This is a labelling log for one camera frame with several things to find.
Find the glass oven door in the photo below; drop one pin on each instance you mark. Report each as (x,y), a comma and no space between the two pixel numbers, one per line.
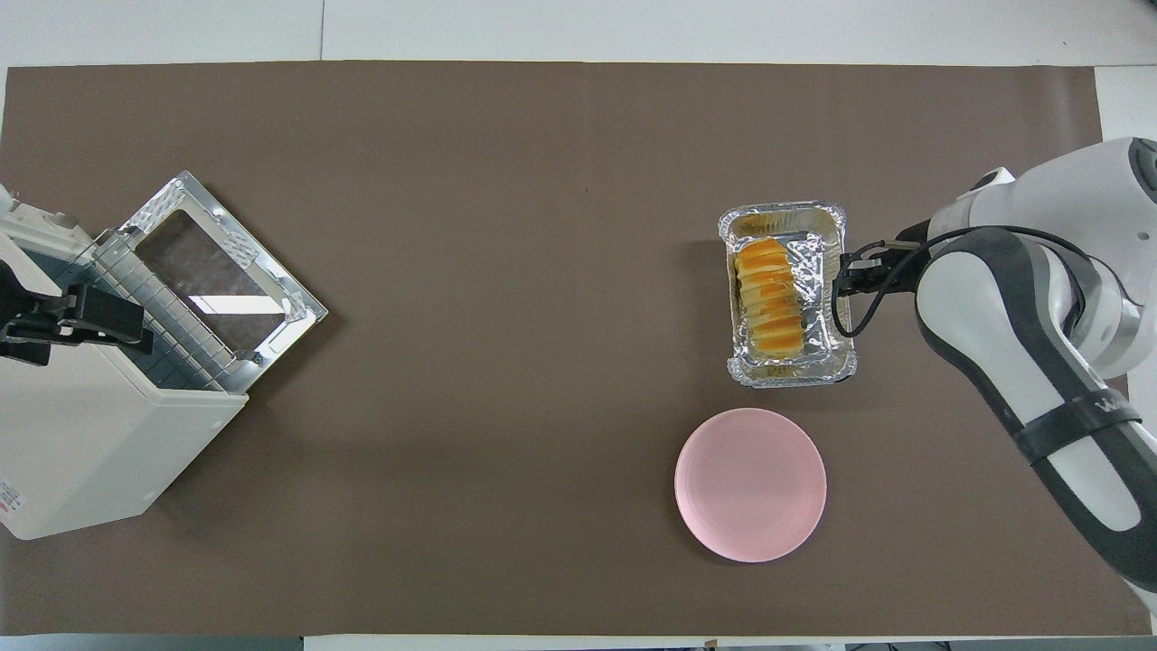
(226,271)

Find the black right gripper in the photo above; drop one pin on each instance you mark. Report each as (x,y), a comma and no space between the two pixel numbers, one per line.
(895,264)

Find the pink round plate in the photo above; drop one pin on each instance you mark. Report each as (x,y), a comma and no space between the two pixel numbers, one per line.
(750,485)

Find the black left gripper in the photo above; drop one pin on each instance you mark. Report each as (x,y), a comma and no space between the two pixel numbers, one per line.
(27,316)

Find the cream toaster oven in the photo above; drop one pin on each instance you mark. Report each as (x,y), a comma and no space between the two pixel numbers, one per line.
(90,443)

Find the sliced yellow bread loaf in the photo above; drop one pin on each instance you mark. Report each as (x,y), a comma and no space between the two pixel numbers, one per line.
(768,298)

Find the aluminium foil tray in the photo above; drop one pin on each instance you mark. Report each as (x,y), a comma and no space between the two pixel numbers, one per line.
(818,325)

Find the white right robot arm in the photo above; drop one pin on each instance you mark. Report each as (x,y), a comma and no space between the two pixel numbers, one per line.
(994,344)

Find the brown table mat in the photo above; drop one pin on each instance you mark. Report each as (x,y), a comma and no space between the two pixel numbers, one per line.
(506,362)

